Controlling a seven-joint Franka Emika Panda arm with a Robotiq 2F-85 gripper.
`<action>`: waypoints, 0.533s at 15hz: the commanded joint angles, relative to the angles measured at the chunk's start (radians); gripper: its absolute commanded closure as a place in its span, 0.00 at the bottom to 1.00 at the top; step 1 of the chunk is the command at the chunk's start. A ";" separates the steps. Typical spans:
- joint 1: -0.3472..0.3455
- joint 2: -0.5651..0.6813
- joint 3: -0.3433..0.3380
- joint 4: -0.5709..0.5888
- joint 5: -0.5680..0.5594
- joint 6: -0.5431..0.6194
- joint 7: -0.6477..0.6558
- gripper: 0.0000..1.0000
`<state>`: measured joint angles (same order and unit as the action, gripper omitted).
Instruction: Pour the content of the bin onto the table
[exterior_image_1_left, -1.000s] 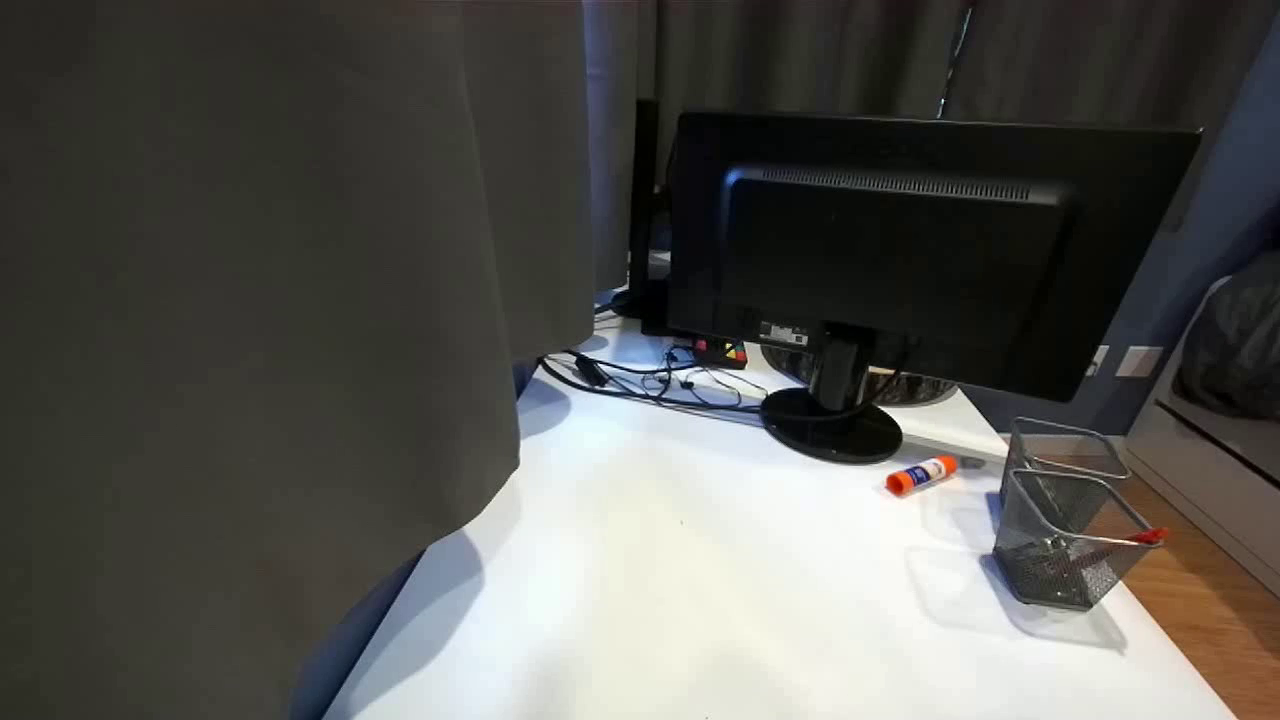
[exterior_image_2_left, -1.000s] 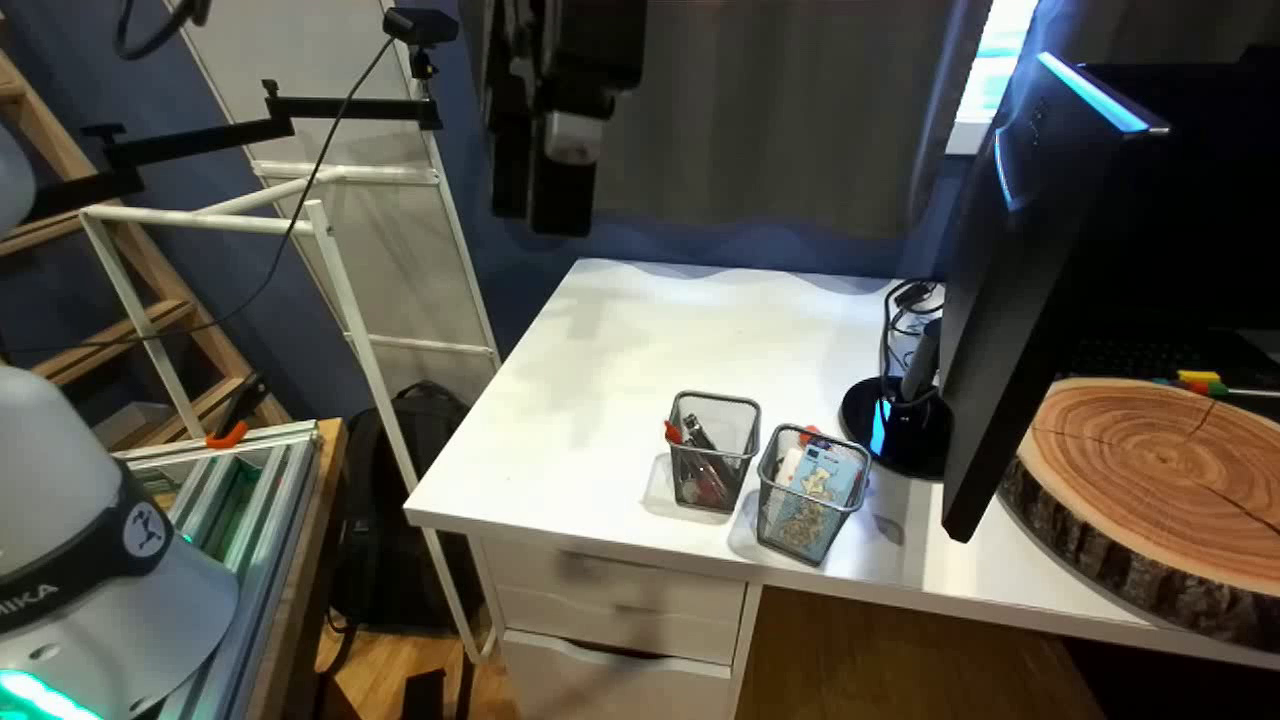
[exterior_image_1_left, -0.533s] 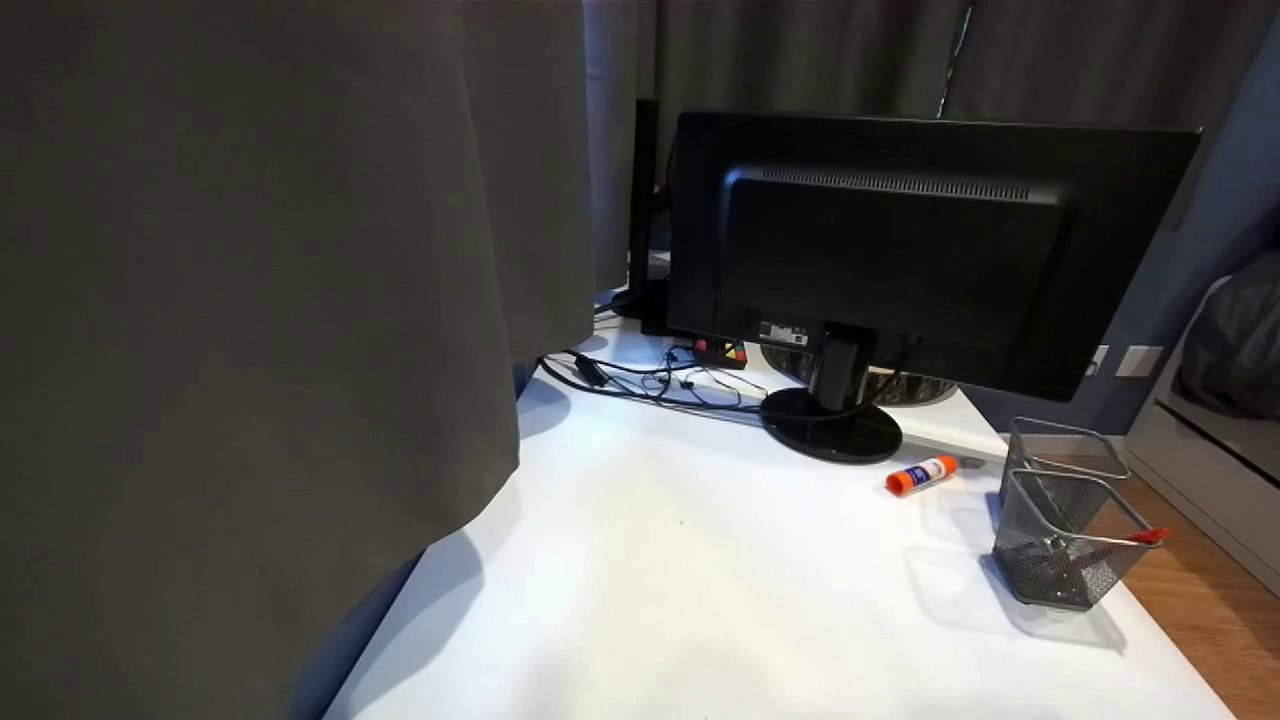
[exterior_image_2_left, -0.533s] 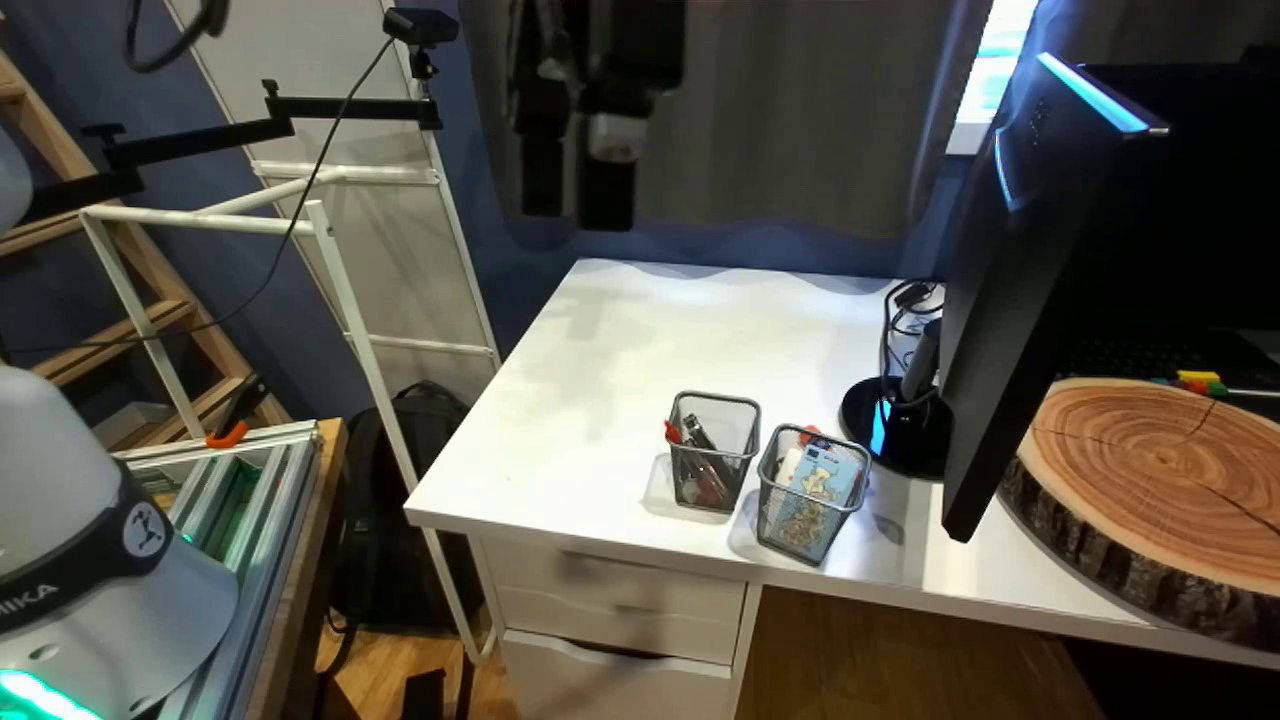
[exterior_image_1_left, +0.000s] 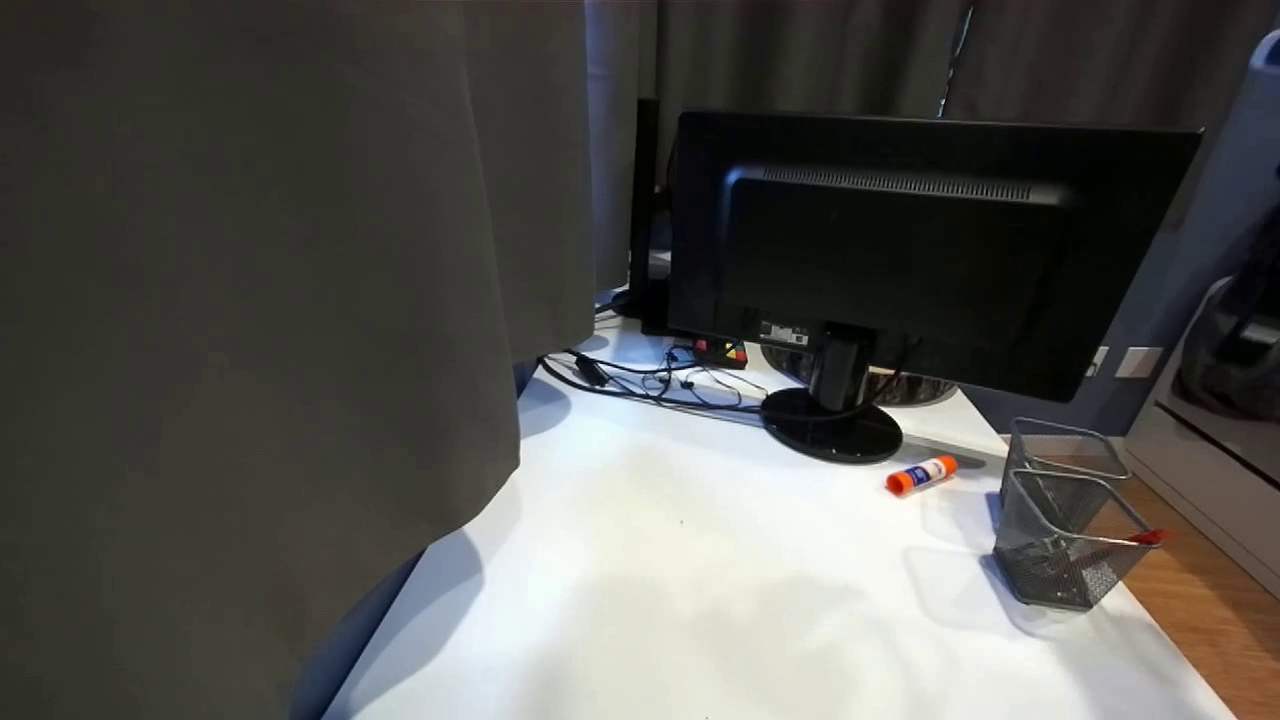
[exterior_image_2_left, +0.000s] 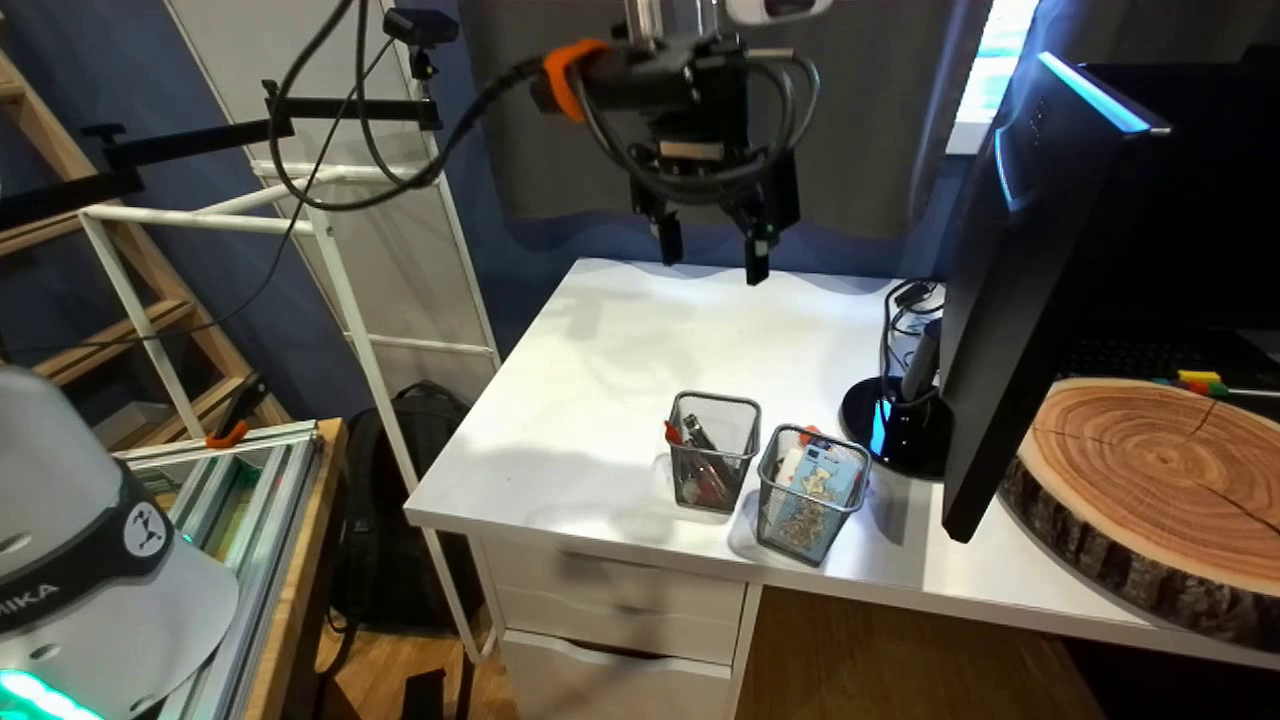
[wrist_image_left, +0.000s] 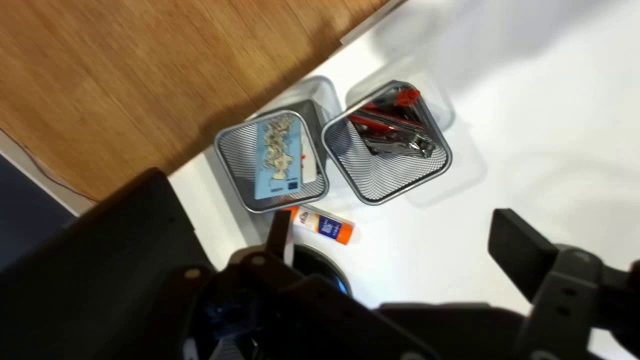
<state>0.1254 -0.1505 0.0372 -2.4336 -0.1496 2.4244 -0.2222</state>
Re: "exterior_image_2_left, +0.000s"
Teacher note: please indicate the glass table with wood frame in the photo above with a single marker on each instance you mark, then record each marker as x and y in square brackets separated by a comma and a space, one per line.
[303, 573]

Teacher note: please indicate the white metal rack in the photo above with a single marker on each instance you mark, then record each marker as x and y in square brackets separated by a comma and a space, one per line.
[203, 213]

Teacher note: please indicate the dark mesh bin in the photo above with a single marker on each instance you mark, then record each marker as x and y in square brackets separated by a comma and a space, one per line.
[720, 465]

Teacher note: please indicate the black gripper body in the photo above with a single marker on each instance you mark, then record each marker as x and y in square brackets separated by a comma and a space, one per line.
[720, 92]

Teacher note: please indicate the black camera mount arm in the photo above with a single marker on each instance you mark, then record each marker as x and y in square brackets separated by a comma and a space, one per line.
[203, 136]

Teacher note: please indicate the black round monitor stand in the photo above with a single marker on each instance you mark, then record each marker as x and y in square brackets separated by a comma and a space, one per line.
[907, 444]

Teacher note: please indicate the black computer monitor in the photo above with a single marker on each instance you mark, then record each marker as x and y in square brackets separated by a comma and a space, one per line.
[1054, 267]

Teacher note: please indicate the white desk drawer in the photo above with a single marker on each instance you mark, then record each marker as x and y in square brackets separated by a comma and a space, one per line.
[613, 601]
[613, 683]

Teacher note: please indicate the black webcam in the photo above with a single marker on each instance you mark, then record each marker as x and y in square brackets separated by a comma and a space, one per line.
[422, 27]

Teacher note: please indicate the orange black clamp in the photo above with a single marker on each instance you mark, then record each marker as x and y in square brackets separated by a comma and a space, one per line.
[235, 429]

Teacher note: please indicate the grey curtain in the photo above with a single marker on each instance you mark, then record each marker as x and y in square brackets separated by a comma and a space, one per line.
[867, 132]

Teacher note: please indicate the round wood slab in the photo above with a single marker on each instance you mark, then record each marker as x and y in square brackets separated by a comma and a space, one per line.
[1162, 481]

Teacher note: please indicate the wooden ladder shelf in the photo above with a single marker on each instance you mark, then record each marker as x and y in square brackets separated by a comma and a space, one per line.
[172, 312]

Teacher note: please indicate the mesh bin with cards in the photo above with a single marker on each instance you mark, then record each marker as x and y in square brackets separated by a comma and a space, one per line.
[801, 521]

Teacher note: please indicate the blue card pack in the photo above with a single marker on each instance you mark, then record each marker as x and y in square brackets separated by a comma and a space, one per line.
[813, 473]

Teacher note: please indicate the bright window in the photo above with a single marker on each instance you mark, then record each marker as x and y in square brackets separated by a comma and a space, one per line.
[992, 67]

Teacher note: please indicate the black backpack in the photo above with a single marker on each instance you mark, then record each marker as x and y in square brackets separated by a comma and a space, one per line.
[401, 442]

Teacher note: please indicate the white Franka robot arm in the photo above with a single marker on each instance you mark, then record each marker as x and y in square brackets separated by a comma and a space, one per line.
[82, 534]

